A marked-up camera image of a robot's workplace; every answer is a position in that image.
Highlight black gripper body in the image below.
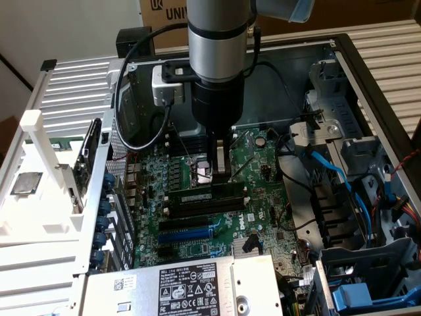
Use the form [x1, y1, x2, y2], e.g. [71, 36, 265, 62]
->
[191, 74, 245, 136]

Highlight green RAM stick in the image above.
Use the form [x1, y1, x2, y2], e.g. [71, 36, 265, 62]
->
[167, 182, 247, 209]

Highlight CPU socket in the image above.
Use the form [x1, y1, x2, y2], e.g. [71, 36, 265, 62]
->
[186, 151, 239, 195]

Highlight green motherboard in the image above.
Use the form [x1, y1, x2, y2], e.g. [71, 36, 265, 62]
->
[123, 126, 318, 276]

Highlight long black expansion slot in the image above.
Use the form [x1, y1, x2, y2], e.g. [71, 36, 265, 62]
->
[159, 215, 211, 232]

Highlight blue expansion slot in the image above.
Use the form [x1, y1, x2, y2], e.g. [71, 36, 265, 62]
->
[157, 226, 214, 244]

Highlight silver finned heatsink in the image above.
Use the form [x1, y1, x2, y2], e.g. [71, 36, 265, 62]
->
[233, 235, 264, 256]

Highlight open PC case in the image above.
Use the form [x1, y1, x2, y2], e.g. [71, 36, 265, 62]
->
[72, 32, 421, 316]

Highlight black box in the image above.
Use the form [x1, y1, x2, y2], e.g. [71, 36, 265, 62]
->
[116, 27, 156, 61]

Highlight printed cardboard box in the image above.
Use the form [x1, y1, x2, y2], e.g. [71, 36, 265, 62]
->
[139, 0, 190, 50]

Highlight silver drive cage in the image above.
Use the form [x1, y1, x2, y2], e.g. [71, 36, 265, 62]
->
[304, 59, 366, 139]

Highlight black plastic shroud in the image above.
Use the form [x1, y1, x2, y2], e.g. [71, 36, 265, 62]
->
[310, 184, 366, 248]

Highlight black graphics card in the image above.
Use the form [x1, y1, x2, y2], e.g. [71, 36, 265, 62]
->
[72, 117, 103, 213]

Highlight silver power supply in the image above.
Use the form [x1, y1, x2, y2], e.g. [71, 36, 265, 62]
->
[77, 253, 284, 316]

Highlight plain cardboard box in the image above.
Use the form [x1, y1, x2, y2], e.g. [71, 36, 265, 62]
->
[256, 0, 421, 34]

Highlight grey disk bay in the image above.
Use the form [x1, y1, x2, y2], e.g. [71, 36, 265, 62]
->
[315, 236, 421, 316]

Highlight white parts rack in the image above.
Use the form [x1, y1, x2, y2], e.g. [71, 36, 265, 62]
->
[0, 110, 87, 247]

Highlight silver CPU chip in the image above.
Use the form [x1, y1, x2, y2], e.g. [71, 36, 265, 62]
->
[9, 171, 43, 196]

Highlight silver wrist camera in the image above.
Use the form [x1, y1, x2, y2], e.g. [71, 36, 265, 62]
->
[151, 61, 198, 107]

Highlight black disk wire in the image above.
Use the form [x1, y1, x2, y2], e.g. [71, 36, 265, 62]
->
[255, 61, 322, 118]

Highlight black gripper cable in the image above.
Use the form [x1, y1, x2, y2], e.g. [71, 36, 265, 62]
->
[242, 26, 263, 79]

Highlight black camera cable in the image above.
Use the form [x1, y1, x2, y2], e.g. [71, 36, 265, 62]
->
[113, 23, 190, 151]

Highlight blue disk wire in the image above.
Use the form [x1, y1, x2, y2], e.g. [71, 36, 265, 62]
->
[295, 144, 374, 246]

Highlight short blue wire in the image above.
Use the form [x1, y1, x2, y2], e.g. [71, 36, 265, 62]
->
[384, 171, 397, 207]

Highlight blue plastic handle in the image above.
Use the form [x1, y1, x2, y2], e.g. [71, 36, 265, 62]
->
[332, 282, 421, 313]

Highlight red and yellow power wires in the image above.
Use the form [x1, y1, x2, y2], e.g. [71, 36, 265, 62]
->
[391, 194, 417, 220]

